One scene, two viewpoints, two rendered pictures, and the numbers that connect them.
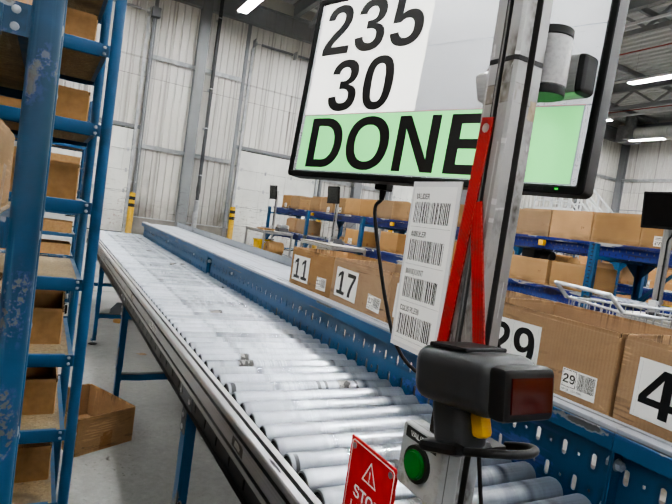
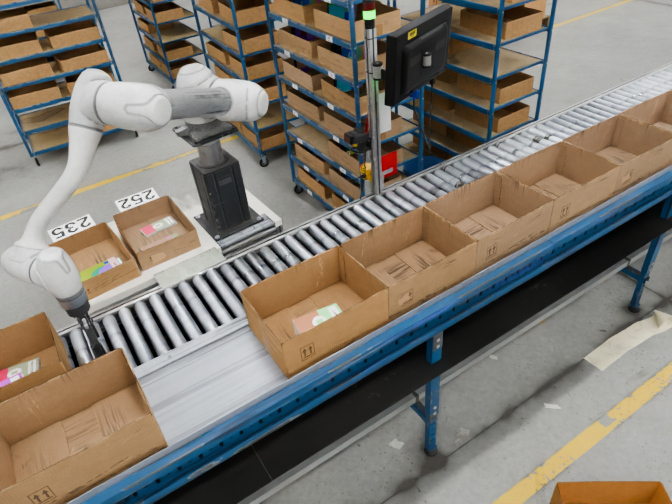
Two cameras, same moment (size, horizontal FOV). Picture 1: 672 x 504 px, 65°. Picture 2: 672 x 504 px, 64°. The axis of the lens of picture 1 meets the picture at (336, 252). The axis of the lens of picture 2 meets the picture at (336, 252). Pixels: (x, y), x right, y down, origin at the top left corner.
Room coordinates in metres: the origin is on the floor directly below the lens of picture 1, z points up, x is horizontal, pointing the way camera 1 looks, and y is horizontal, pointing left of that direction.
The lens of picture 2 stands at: (0.30, -2.47, 2.22)
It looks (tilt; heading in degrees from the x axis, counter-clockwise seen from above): 38 degrees down; 90
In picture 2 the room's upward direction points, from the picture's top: 6 degrees counter-clockwise
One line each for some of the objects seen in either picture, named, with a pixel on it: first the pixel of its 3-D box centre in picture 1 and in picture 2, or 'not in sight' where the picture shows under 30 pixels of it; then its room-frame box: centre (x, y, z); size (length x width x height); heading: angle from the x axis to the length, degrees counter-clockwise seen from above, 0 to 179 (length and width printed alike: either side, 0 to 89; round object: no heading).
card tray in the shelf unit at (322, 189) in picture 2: not in sight; (328, 175); (0.32, 1.02, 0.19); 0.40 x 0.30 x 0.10; 117
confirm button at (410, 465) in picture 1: (417, 464); not in sight; (0.53, -0.11, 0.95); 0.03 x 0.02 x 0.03; 29
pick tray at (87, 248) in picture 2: not in sight; (92, 260); (-0.77, -0.54, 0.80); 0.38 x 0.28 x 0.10; 124
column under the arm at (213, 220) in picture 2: not in sight; (221, 190); (-0.20, -0.25, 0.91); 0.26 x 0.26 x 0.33; 31
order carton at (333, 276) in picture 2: not in sight; (315, 308); (0.22, -1.17, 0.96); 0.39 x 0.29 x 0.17; 29
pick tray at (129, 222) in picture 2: not in sight; (156, 230); (-0.52, -0.36, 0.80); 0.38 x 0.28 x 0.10; 120
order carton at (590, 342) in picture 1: (576, 349); (555, 185); (1.25, -0.60, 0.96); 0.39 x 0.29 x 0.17; 29
